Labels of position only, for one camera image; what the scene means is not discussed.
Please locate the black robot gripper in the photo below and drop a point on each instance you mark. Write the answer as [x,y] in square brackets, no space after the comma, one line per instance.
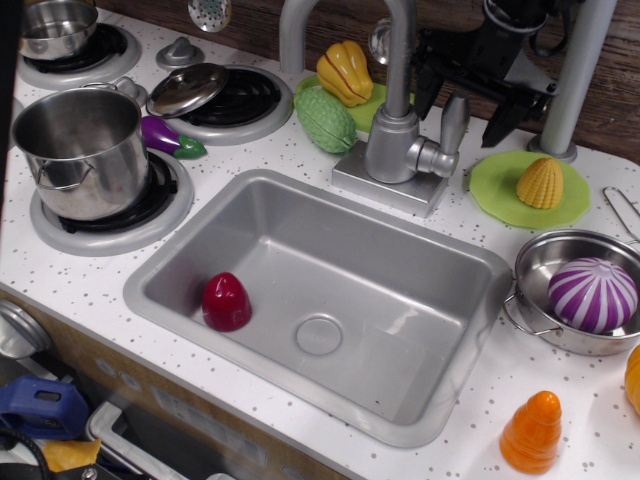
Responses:
[490,62]

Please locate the silver faucet lever handle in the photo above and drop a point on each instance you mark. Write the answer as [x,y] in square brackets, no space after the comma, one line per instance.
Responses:
[454,122]

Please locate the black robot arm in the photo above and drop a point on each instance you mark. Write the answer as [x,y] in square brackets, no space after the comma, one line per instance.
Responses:
[553,36]

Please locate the green plate with corn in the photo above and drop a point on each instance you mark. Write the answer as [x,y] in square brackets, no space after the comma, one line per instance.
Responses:
[493,185]

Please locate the silver toy faucet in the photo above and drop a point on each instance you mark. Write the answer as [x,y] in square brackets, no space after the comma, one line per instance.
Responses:
[397,166]

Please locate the hanging steel ladle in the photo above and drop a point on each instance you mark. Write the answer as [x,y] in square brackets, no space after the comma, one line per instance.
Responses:
[379,41]

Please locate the yellow toy corn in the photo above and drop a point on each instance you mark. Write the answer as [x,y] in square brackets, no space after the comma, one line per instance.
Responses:
[542,184]

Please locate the yellow toy bell pepper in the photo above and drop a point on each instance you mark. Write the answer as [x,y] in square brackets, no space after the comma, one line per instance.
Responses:
[343,71]

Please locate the green toy bumpy gourd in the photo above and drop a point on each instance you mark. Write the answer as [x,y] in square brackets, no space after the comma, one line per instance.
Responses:
[325,120]

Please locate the middle stove burner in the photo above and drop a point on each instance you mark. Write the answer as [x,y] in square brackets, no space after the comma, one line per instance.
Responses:
[253,104]

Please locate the stove burner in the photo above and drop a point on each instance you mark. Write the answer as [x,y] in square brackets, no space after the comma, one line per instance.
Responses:
[162,208]
[253,104]
[109,54]

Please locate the purple striped toy onion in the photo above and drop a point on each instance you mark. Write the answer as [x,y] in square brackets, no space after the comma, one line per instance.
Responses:
[593,295]

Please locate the grey toy sink basin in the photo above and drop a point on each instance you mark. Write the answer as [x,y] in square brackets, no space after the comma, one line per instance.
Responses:
[373,319]

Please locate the hanging steel slotted spoon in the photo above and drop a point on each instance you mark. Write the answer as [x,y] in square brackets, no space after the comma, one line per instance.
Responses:
[210,16]

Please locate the steel pot lid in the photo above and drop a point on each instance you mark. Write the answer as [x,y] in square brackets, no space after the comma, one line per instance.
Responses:
[186,89]

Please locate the grey stove knob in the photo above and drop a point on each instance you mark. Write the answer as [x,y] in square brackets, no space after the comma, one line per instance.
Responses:
[179,54]

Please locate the purple toy eggplant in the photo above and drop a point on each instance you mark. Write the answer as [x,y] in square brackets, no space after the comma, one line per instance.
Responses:
[159,136]

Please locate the red toy pepper half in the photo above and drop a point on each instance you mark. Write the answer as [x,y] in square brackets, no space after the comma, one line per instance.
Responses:
[226,306]

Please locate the orange toy at edge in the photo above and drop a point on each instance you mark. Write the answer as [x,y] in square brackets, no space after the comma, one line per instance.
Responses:
[632,379]

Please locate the front left stove burner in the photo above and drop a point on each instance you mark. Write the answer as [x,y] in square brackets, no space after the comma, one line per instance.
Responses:
[162,208]

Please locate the orange toy carrot piece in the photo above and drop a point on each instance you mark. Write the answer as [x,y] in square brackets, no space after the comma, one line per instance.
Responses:
[529,441]

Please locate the back left stove burner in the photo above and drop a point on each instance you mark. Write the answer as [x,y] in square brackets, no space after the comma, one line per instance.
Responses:
[109,54]

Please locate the large steel pot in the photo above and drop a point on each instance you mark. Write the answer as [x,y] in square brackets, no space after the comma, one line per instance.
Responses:
[86,152]

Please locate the small steel pot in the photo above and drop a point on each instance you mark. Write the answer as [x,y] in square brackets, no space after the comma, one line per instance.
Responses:
[53,30]

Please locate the silver oven knob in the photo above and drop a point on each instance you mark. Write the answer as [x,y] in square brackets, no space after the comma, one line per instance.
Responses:
[21,335]

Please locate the blue clamp tool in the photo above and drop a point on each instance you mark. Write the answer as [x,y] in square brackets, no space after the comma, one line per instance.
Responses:
[43,409]

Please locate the yellow cloth scrap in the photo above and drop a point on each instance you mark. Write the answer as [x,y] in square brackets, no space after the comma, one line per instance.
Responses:
[63,455]

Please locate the grey vertical post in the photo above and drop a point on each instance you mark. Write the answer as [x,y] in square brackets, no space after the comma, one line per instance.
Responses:
[584,49]

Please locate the wire whisk handle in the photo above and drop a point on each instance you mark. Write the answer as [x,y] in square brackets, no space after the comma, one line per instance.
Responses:
[626,211]

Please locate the steel pan with handles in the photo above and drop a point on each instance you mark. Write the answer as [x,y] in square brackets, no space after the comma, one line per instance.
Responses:
[529,310]

